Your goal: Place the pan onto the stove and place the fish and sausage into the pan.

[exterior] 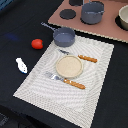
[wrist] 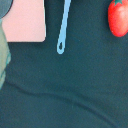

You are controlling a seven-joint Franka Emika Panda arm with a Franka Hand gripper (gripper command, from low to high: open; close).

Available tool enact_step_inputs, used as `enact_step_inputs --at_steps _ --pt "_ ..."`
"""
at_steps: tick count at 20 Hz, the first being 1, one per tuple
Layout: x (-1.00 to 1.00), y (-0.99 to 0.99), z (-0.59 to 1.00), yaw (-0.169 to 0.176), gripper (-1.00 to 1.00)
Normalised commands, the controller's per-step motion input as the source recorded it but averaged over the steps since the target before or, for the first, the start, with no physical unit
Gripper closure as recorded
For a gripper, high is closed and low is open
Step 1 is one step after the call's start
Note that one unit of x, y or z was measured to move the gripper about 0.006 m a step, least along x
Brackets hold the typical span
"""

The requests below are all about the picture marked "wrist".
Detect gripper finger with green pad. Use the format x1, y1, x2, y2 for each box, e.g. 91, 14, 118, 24
0, 20, 11, 89

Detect grey frying pan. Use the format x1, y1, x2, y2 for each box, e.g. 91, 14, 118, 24
0, 0, 73, 55

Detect red toy sausage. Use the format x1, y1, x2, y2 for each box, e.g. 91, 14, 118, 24
108, 0, 128, 37

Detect pink stove board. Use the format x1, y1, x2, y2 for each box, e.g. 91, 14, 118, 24
2, 0, 46, 42

